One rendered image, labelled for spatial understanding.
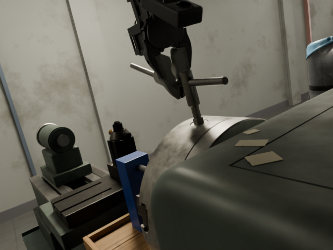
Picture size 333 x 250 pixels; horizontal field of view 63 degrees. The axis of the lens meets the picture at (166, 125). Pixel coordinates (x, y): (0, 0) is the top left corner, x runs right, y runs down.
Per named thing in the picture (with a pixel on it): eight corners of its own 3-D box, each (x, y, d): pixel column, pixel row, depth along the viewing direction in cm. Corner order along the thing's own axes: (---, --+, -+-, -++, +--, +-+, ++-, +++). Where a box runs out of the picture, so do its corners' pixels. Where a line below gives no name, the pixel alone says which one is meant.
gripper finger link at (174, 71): (182, 92, 57) (169, 48, 55) (198, 92, 52) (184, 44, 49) (170, 97, 56) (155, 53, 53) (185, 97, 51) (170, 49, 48)
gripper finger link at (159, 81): (168, 97, 56) (155, 53, 53) (183, 98, 51) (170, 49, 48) (155, 102, 55) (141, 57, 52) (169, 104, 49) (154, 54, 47)
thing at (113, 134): (135, 135, 100) (133, 127, 100) (115, 142, 96) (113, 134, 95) (124, 133, 107) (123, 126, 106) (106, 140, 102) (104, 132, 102)
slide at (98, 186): (176, 174, 107) (173, 163, 106) (69, 229, 83) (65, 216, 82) (150, 166, 121) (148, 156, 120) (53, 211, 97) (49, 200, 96)
